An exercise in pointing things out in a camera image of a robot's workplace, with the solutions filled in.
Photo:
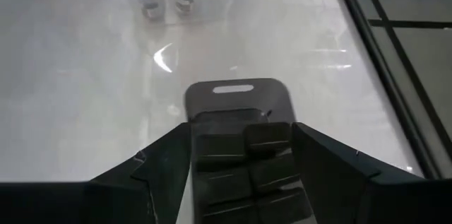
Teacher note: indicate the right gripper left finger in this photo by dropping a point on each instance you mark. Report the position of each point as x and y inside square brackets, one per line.
[166, 160]

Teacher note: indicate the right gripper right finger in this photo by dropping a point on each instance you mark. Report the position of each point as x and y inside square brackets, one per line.
[328, 167]

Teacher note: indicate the dark grey plastic bin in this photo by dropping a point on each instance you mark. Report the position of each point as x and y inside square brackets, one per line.
[275, 100]

